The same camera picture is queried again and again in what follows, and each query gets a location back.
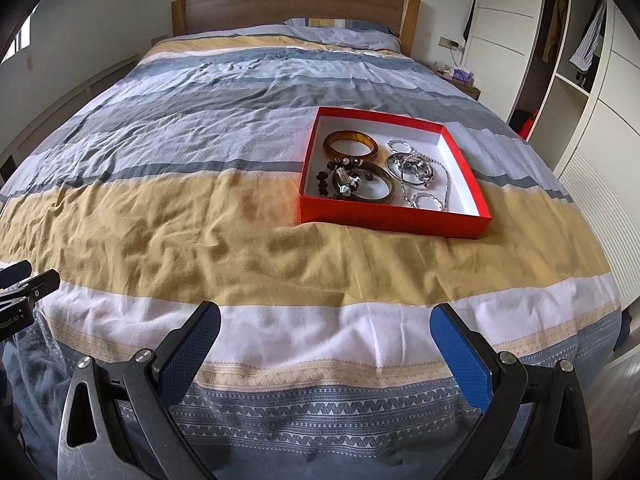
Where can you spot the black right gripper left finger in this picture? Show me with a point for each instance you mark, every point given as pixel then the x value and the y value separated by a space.
pixel 94 442

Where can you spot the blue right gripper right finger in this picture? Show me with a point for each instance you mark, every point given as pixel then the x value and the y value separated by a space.
pixel 555 443

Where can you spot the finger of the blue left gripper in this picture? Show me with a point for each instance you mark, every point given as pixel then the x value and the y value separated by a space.
pixel 15 273

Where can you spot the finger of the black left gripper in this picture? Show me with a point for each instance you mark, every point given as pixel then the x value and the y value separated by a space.
pixel 40 286

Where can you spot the dark brown bangle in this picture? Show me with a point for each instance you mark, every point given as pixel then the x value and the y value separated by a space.
pixel 370 183

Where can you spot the red jewelry box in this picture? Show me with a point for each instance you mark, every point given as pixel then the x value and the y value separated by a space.
pixel 451 206

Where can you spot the amber resin bangle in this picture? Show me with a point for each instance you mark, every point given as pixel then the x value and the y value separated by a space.
pixel 351 144

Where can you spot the silver twisted hoop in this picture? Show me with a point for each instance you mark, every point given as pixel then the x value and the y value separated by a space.
pixel 399 146

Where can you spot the white radiator cover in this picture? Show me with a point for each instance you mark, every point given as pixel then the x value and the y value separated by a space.
pixel 57 113

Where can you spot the striped bed duvet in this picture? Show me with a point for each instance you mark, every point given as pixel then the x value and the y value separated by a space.
pixel 179 185

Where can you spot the window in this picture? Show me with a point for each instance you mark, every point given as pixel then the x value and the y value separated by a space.
pixel 21 40

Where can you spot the red item in wardrobe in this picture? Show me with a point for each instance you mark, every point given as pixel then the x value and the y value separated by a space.
pixel 522 123

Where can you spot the wooden headboard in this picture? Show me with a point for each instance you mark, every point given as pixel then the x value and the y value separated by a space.
pixel 193 16

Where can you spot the wooden nightstand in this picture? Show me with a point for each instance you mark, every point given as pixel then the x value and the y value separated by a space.
pixel 465 87

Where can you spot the purple tissue box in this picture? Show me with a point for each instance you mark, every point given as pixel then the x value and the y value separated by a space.
pixel 460 74

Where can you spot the hanging striped shirt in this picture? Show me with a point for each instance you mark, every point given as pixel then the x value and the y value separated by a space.
pixel 583 55

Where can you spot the lavender pillow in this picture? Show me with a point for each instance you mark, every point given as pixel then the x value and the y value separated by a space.
pixel 357 34

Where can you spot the white wardrobe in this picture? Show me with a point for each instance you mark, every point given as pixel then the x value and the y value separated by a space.
pixel 587 125

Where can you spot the wall power outlet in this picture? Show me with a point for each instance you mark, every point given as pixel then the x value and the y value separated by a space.
pixel 448 43

